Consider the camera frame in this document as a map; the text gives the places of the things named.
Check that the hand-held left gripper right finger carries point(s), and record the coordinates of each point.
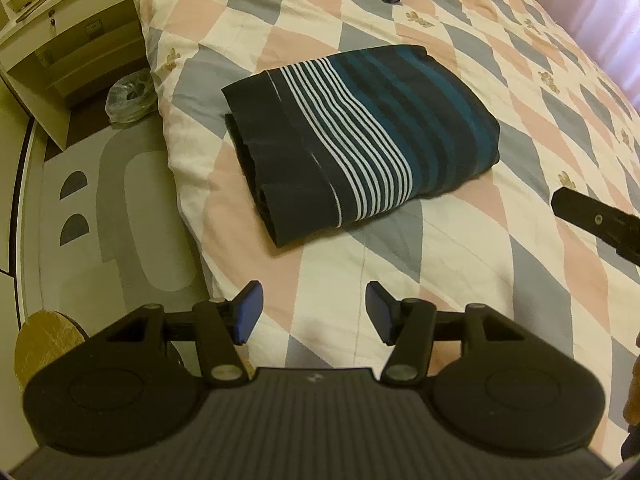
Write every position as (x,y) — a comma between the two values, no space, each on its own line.
(377,310)

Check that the clear plastic bag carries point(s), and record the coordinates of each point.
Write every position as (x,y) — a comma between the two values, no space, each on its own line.
(131,96)

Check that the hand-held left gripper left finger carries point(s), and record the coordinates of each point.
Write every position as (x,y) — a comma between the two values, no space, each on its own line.
(250,310)

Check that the checkered quilt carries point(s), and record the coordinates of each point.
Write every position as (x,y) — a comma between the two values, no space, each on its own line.
(450,270)

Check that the round yellow stool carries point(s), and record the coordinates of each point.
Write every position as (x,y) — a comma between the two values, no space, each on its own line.
(45,345)

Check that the cream bedside cabinet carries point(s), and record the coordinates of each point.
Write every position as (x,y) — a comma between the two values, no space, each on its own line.
(75,45)

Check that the dark striped shirt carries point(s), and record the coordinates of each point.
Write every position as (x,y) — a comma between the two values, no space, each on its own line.
(375,135)

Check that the grey patterned rug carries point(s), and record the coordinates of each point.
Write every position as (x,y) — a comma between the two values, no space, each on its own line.
(115,210)

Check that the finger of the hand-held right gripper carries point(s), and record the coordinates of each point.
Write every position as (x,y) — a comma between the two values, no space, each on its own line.
(595,220)

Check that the pale pink curtain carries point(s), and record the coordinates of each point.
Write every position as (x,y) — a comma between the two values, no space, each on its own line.
(600,10)

